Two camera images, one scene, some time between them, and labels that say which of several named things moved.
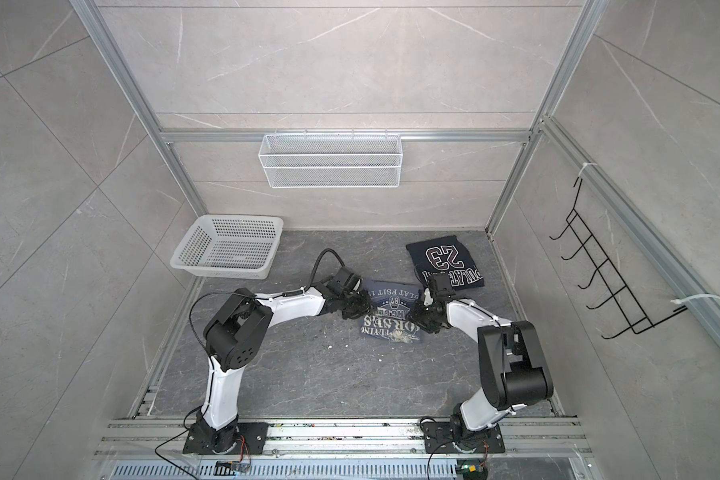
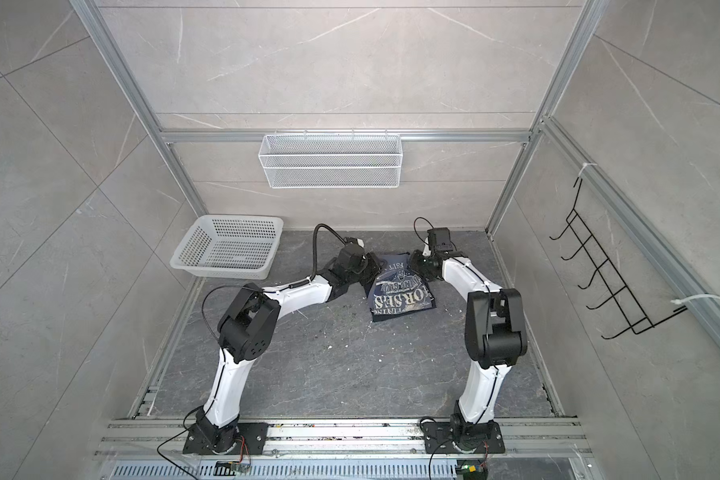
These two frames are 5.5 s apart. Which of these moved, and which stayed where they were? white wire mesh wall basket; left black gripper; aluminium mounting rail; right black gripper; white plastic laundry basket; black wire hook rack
Moved: right black gripper; left black gripper
Stayed: aluminium mounting rail; white plastic laundry basket; black wire hook rack; white wire mesh wall basket
